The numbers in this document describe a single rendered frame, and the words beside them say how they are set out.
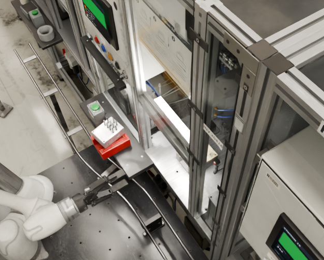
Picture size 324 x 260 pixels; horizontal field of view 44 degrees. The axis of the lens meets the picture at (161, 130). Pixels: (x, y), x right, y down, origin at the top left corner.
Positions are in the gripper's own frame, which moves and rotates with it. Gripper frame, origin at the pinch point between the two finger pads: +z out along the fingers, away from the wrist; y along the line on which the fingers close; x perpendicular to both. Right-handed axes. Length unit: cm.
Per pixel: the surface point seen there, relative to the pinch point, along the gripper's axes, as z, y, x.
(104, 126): 9.8, -10.4, 35.0
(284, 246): 18, 48, -64
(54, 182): -23, -44, 42
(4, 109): -31, -110, 168
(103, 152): 3.1, -15.8, 25.2
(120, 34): 20, 51, 23
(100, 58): 18, 24, 43
